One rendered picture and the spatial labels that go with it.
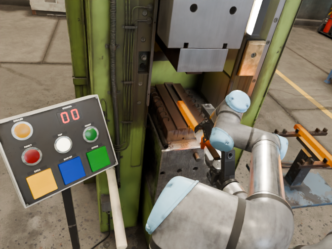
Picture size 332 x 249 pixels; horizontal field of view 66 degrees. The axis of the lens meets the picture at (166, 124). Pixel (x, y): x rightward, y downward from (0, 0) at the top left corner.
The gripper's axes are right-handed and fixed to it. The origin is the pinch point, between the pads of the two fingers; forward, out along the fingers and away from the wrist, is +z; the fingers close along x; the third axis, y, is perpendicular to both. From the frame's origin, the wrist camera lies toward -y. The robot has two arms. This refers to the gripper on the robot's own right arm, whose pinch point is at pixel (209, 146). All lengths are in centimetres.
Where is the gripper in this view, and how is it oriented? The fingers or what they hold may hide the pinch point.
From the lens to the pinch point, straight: 106.3
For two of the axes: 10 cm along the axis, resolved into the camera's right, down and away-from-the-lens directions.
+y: -1.0, 8.1, 5.8
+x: 9.5, -0.8, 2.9
